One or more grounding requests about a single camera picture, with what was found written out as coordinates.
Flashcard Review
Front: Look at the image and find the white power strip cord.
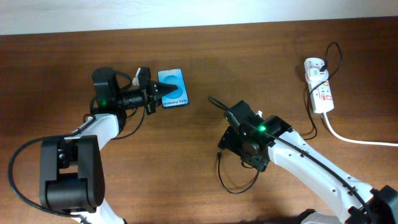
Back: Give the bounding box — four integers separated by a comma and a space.
321, 112, 398, 147

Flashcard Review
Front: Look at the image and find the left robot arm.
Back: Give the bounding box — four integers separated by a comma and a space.
39, 67, 178, 223

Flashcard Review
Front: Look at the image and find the black USB charging cable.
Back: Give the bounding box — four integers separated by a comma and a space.
216, 42, 344, 195

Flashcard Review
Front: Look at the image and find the white USB charger plug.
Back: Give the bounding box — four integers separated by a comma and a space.
305, 68, 329, 83

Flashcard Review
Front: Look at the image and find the blue Samsung Galaxy smartphone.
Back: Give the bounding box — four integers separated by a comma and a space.
157, 68, 190, 110

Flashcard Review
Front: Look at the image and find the white power strip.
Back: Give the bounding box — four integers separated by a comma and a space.
304, 57, 334, 114

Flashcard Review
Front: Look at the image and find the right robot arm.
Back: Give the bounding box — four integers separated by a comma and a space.
218, 101, 397, 223

